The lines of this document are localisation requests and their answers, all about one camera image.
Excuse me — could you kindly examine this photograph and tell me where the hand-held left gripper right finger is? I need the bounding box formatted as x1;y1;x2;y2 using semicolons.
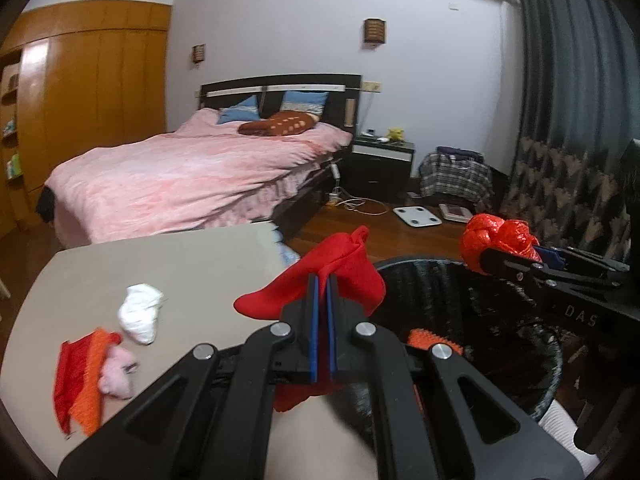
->
327;276;584;480

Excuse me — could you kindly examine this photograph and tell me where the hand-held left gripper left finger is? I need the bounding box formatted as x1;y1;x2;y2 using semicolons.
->
57;274;321;480

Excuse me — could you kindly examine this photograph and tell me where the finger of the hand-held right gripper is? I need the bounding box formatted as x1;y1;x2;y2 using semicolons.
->
479;248;640;307
536;246;632;274

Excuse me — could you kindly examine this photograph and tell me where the red plastic bag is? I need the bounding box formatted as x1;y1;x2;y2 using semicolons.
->
460;213;543;276

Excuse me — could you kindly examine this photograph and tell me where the black lined waste bin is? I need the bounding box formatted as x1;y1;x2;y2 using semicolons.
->
372;256;565;423

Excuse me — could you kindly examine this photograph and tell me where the light blue quilted cloth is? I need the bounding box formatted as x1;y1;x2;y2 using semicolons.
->
270;225;303;266

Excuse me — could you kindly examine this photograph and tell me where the orange netted scrap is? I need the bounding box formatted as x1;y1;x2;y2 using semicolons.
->
406;329;463;356

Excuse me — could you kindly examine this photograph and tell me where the red and white scale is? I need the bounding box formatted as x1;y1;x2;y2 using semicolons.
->
439;203;473;223

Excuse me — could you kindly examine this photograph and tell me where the white cloth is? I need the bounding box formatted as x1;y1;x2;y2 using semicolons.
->
540;400;586;476

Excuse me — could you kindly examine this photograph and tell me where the plaid cloth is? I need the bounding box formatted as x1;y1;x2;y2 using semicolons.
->
417;152;493;211

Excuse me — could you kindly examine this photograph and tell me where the dark purple cloth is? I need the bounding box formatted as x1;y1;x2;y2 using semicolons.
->
436;146;485;163

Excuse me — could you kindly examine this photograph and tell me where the white bathroom scale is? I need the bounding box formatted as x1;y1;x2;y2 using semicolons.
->
392;205;442;228

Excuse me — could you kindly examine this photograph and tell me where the dark nightstand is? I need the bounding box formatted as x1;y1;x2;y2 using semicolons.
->
347;137;416;203

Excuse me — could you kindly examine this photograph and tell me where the grey patterned curtain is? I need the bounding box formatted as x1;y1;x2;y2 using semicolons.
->
500;0;640;261

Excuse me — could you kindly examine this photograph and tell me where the white sock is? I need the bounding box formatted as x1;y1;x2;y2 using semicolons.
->
117;284;165;346

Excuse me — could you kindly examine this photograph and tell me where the pink crumpled cloth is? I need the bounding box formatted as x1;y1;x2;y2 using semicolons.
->
97;347;138;401

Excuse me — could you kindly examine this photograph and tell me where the brown dotted pillow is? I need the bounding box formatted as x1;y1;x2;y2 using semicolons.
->
237;112;320;137

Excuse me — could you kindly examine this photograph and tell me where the pink blanket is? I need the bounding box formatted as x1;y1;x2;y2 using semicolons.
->
44;107;353;243

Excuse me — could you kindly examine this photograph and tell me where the blue patterned pillow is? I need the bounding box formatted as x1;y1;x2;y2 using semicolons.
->
279;91;330;117

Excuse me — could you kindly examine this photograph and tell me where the orange mesh cloth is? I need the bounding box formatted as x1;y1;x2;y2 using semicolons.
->
70;328;122;436

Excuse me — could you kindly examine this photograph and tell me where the plain blue pillow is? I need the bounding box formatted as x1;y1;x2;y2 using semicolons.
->
217;96;260;125

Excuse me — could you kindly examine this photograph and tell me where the red mesh cloth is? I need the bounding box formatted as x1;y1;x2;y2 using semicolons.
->
54;337;101;435

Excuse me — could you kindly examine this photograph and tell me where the dark wooden bed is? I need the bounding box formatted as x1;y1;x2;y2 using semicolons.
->
44;74;362;246

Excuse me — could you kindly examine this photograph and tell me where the black cloth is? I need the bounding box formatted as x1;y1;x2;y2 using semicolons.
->
36;186;56;223

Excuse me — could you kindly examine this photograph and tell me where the wooden wardrobe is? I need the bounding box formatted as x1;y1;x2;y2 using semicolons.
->
0;1;172;233

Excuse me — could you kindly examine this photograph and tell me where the white charger cable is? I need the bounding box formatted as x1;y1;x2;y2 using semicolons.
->
325;160;388;216

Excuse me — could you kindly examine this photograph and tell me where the large wall lamp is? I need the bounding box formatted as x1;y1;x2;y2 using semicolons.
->
364;18;387;46

